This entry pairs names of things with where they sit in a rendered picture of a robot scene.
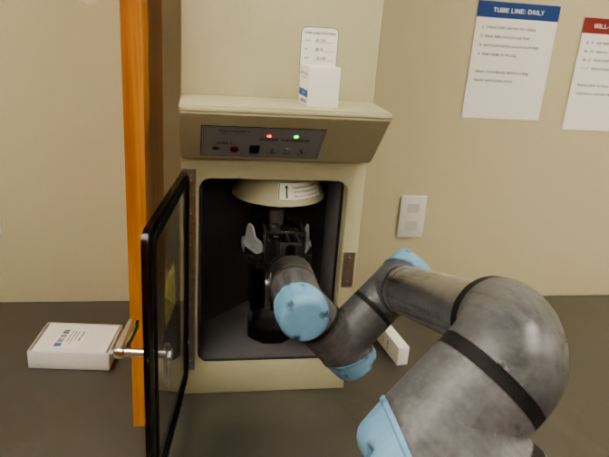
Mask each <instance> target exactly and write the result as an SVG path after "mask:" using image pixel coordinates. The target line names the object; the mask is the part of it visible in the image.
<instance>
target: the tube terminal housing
mask: <svg viewBox="0 0 609 457"><path fill-rule="evenodd" d="M382 7H383V0H180V95H182V93H185V94H206V95H226V96H245V97H265V98H285V99H299V85H300V77H298V74H299V59H300V44H301V30H302V25H303V26H317V27H331V28H340V30H339V41H338V52H337V64H336V67H339V68H341V77H340V88H339V99H338V101H345V102H373V94H374V85H375V75H376V67H377V58H378V50H379V41H380V32H381V23H382ZM180 159H181V170H182V169H196V170H197V177H196V299H195V370H188V381H187V385H186V389H185V393H184V394H203V393H227V392H251V391H274V390H298V389H322V388H343V380H342V379H341V378H339V377H337V376H336V375H335V374H334V373H333V372H332V371H331V370H330V369H329V368H327V367H325V366H324V365H323V363H322V361H321V360H320V359H319V358H299V359H268V360H237V361H203V360H201V345H200V358H199V357H198V189H199V185H200V183H201V182H202V181H203V180H206V179H250V180H330V181H340V182H342V183H343V206H342V216H341V227H340V236H339V246H338V256H337V266H336V275H335V285H334V295H333V303H334V304H335V305H336V306H337V307H338V308H340V307H341V306H342V305H343V304H344V303H345V302H346V301H347V300H348V299H349V298H350V297H351V296H352V295H353V285H354V277H355V268H356V259H357V250H358V241H359V233H360V224H361V215H362V206H363V190H364V182H365V172H366V164H367V163H364V162H331V161H299V160H234V159H201V158H182V156H180ZM344 252H355V260H354V269H353V285H352V286H351V287H341V280H342V271H343V253H344Z"/></svg>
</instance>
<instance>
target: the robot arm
mask: <svg viewBox="0 0 609 457"><path fill-rule="evenodd" d="M302 231H303V232H302ZM300 239H301V240H300ZM263 244H265V245H263ZM241 246H242V249H243V251H244V255H245V257H246V260H247V262H248V263H249V264H251V265H252V266H255V267H257V268H258V269H261V271H264V272H265V273H267V279H266V281H265V285H266V286H269V287H270V296H269V304H270V310H271V311H274V313H275V319H276V321H277V323H278V324H279V326H280V328H281V330H282V331H283V332H284V334H285V335H287V336H288V337H290V338H292V339H294V340H298V341H303V342H304V344H305V345H306V346H307V347H308V348H309V349H310V350H311V351H312V352H313V353H314V354H315V355H316V356H317V357H318V358H319V359H320V360H321V361H322V363H323V365H324V366H325V367H327V368H329V369H330V370H331V371H332V372H333V373H334V374H335V375H336V376H337V377H339V378H341V379H342V380H344V381H354V380H357V379H359V378H361V377H363V376H364V375H366V374H367V373H368V372H369V371H370V370H371V368H372V363H374V362H375V360H376V350H375V348H374V347H373V343H374V342H375V341H376V339H377V338H378V337H379V336H380V335H381V334H382V333H383V332H384V331H385V330H386V329H387V328H388V327H389V326H390V325H391V324H392V323H393V322H394V321H395V320H396V319H397V318H398V317H399V316H404V317H406V318H408V319H410V320H411V321H413V322H415V323H417V324H419V325H421V326H425V327H427V328H428V329H430V330H432V331H434V332H436V333H438V334H440V335H442V337H441V338H440V339H439V340H438V341H437V342H436V343H435V344H434V345H433V346H432V347H431V348H430V350H429V351H428V352H427V353H426V354H425V355H424V356H423V357H422V358H421V359H420V360H419V361H418V362H417V363H416V364H415V365H414V366H413V367H412V368H411V369H410V370H409V371H408V372H407V373H406V374H405V376H403V378H402V379H401V380H400V381H399V382H398V383H397V384H396V385H395V386H394V387H393V388H392V389H391V390H390V391H389V392H388V393H387V394H386V395H384V394H383V395H382V396H381V397H380V399H379V400H380V401H379V402H378V403H377V404H376V405H375V406H374V408H373V409H372V410H371V411H370V412H369V413H368V415H367V416H366V417H365V418H364V419H363V420H362V422H361V423H360V425H359V426H358V429H357V433H356V441H357V444H358V447H359V449H360V451H361V452H362V455H363V456H364V457H547V455H546V454H545V453H544V452H543V451H542V450H541V449H540V448H539V447H538V446H537V445H536V444H535V443H534V442H533V441H532V440H531V439H530V437H531V436H532V435H533V433H534V432H535V431H536V430H537V429H538V428H539V427H540V426H541V424H542V423H543V422H544V421H545V420H546V419H547V417H548V416H549V415H550V414H551V413H552V412H553V411H554V410H555V408H556V407H557V405H558V404H559V402H560V400H561V397H562V395H563V393H564V390H565V388H566V383H567V378H568V374H569V349H568V343H567V340H566V333H565V330H564V328H563V326H562V324H561V322H560V320H559V318H558V316H557V314H556V311H555V310H554V308H552V307H551V306H550V304H549V303H548V302H547V301H546V299H545V298H544V297H543V296H541V295H540V294H539V293H538V292H537V291H535V289H534V288H532V287H530V286H528V285H526V284H524V283H522V282H520V281H517V280H515V279H511V278H507V277H499V276H486V277H479V278H477V279H475V280H471V279H467V278H464V277H456V276H452V275H448V274H444V273H440V272H436V271H431V269H430V267H429V266H428V265H427V264H426V263H425V262H424V261H423V260H422V259H421V258H420V257H419V256H418V255H416V254H415V253H414V252H411V251H410V250H409V249H406V248H401V249H399V250H398V251H397V252H395V253H394V254H393V255H392V256H391V257H390V258H387V259H386V260H385V261H384V262H383V264H382V266H381V267H380V268H379V269H378V270H377V271H376V272H375V273H374V274H373V275H372V276H371V277H370V278H369V279H368V280H367V281H366V282H365V283H364V284H363V285H362V286H361V287H360V288H359V289H358V290H357V291H356V292H355V293H354V294H353V295H352V296H351V297H350V298H349V299H348V300H347V301H346V302H345V303H344V304H343V305H342V306H341V307H340V308H338V307H337V306H336V305H335V304H334V303H333V302H332V301H331V300H330V299H329V298H328V296H327V295H326V294H325V293H324V292H323V291H322V290H321V288H320V287H319V285H318V283H317V281H316V277H315V275H314V272H313V270H312V268H311V266H310V265H311V263H312V260H313V255H312V244H311V240H310V238H309V224H306V226H305V228H304V226H303V224H302V222H300V231H299V232H298V228H289V231H288V227H282V226H281V227H279V224H278V223H268V230H267V229H266V224H265V222H263V243H262V241H261V240H259V239H258V238H257V237H256V233H255V228H254V226H253V225H252V224H251V223H248V224H247V227H246V235H245V236H242V238H241Z"/></svg>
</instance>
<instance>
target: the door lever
mask: <svg viewBox="0 0 609 457"><path fill-rule="evenodd" d="M139 326H140V325H139V320H138V319H135V318H131V319H129V320H128V322H127V324H126V326H125V327H124V329H123V331H122V333H121V336H120V338H119V340H118V342H117V344H116V345H115V346H113V347H112V348H111V356H113V358H115V359H123V358H124V357H125V356H126V357H143V348H130V346H131V342H132V340H133V338H134V336H135V335H136V333H137V331H138V329H139Z"/></svg>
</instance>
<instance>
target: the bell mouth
mask: <svg viewBox="0 0 609 457"><path fill-rule="evenodd" d="M232 193H233V195H234V196H236V197H237V198H238V199H241V200H243V201H246V202H249V203H252V204H257V205H261V206H268V207H278V208H294V207H303V206H309V205H313V204H315V203H317V202H319V201H321V200H322V199H323V198H324V192H323V190H322V187H321V184H320V182H319V180H250V179H237V181H236V183H235V185H234V187H233V189H232Z"/></svg>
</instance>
